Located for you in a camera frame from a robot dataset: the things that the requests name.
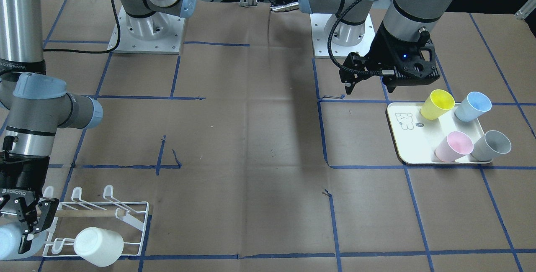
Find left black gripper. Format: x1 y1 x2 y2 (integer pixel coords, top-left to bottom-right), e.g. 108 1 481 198
368 24 440 88

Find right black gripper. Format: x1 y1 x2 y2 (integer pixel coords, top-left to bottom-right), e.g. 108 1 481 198
0 157 60 254

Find light blue cup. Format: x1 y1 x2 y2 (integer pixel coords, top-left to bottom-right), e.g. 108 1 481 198
0 222 48 260
454 91 492 123

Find pale green cup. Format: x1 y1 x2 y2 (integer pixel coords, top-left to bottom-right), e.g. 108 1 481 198
73 227 124 267

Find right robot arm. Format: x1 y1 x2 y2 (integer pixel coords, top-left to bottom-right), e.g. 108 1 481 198
1 0 103 260

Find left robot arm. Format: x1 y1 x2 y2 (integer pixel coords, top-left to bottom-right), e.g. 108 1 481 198
297 0 452 94

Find yellow cup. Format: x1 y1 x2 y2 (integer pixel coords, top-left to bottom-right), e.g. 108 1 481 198
420 89 455 120

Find pink cup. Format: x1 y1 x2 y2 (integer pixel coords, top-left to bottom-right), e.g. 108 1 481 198
434 131 474 162

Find grey cup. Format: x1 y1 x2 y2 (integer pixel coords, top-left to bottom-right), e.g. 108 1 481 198
471 130 512 162

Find cream serving tray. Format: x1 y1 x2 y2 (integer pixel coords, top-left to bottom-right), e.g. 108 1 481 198
387 103 484 165

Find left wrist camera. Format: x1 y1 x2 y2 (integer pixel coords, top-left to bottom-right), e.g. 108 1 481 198
339 52 379 95

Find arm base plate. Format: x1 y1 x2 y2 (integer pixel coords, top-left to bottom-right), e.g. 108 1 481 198
108 8 188 55
310 13 382 60

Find white wire cup rack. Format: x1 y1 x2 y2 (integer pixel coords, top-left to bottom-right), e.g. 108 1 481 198
42 185 152 259

